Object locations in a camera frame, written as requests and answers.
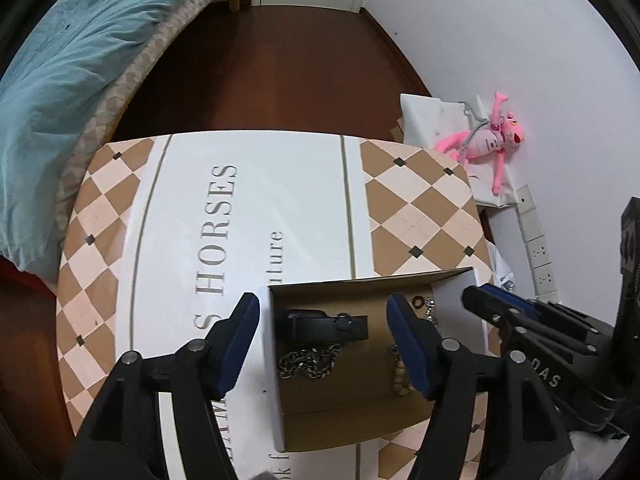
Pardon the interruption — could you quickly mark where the white cardboard box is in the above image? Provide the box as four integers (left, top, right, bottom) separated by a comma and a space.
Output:
262, 268, 488, 452

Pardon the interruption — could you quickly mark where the white plastic bag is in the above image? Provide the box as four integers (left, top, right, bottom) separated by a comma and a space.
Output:
486, 240, 515, 292

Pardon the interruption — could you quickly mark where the silver earrings cluster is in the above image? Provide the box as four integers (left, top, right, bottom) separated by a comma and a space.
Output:
423, 297, 437, 325

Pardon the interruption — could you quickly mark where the pink panther plush toy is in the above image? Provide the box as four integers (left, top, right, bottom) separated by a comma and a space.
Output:
435, 91, 525, 196

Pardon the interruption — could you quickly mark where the black pouch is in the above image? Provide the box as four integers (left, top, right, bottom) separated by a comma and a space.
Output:
282, 309, 369, 346

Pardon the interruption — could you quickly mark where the white side box table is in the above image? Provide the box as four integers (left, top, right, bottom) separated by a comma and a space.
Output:
400, 91, 525, 208

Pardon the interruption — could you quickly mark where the checkered printed tablecloth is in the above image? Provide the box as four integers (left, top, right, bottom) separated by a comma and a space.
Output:
54, 132, 497, 480

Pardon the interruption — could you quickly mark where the blue duvet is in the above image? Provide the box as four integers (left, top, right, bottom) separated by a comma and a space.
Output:
1, 0, 183, 284

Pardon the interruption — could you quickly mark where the bed with patterned mattress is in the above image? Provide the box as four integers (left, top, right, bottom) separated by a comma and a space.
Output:
0, 0, 246, 291

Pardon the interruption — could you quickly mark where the wall socket strip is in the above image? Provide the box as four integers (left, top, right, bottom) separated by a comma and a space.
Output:
515, 185, 559, 302

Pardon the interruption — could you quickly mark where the beaded gold necklace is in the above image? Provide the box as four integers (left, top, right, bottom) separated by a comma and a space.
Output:
388, 343, 417, 398

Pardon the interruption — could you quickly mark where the silver chain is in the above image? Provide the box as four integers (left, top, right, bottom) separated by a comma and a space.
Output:
278, 342, 344, 382

